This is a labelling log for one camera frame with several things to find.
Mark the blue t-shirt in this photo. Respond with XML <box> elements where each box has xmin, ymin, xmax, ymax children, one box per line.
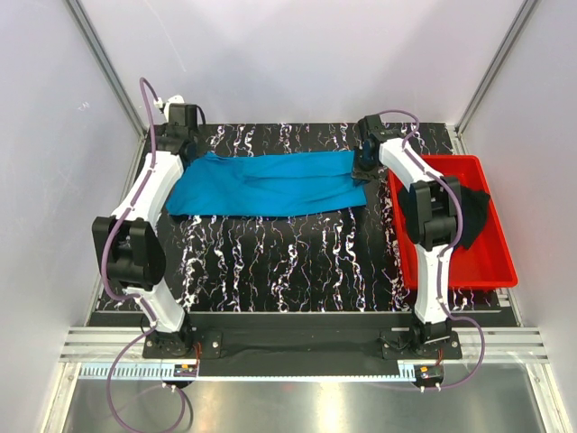
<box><xmin>166</xmin><ymin>151</ymin><xmax>367</xmax><ymax>217</ymax></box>

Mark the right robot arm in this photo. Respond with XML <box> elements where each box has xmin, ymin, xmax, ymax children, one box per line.
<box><xmin>352</xmin><ymin>114</ymin><xmax>463</xmax><ymax>358</ymax></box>

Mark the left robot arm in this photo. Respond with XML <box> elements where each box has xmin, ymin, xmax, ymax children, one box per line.
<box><xmin>92</xmin><ymin>95</ymin><xmax>206</xmax><ymax>358</ymax></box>

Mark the black t-shirt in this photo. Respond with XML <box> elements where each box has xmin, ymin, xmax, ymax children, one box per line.
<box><xmin>398</xmin><ymin>182</ymin><xmax>490</xmax><ymax>251</ymax></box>

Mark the red plastic bin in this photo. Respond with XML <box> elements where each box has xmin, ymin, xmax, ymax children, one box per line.
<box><xmin>389</xmin><ymin>155</ymin><xmax>518</xmax><ymax>291</ymax></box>

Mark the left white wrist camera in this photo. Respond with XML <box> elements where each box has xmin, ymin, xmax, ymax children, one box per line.
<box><xmin>153</xmin><ymin>95</ymin><xmax>184</xmax><ymax>112</ymax></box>

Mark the right aluminium frame post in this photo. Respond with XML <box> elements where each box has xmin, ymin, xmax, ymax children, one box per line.
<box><xmin>454</xmin><ymin>0</ymin><xmax>540</xmax><ymax>138</ymax></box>

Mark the aluminium frame post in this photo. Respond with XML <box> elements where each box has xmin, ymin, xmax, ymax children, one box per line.
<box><xmin>454</xmin><ymin>0</ymin><xmax>540</xmax><ymax>138</ymax></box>
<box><xmin>63</xmin><ymin>0</ymin><xmax>146</xmax><ymax>138</ymax></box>

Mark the left aluminium frame post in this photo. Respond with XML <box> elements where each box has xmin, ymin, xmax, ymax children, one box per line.
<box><xmin>63</xmin><ymin>0</ymin><xmax>146</xmax><ymax>138</ymax></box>

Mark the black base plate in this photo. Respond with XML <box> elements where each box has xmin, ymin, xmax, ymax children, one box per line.
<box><xmin>89</xmin><ymin>310</ymin><xmax>517</xmax><ymax>378</ymax></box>

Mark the aluminium rail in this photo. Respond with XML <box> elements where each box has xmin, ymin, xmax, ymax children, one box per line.
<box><xmin>60</xmin><ymin>327</ymin><xmax>548</xmax><ymax>382</ymax></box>

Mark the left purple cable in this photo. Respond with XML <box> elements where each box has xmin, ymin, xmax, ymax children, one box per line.
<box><xmin>99</xmin><ymin>77</ymin><xmax>195</xmax><ymax>429</ymax></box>

